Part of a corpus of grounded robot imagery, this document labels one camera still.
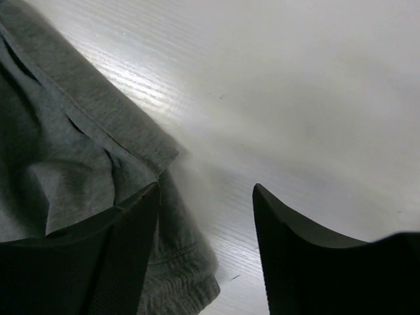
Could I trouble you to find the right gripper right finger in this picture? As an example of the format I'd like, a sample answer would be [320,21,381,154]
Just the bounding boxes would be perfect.
[252,184,419,314]

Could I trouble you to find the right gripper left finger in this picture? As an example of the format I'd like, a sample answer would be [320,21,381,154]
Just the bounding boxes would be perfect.
[1,183,159,314]

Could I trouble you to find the grey shorts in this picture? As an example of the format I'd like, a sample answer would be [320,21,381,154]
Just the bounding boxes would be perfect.
[1,1,220,314]

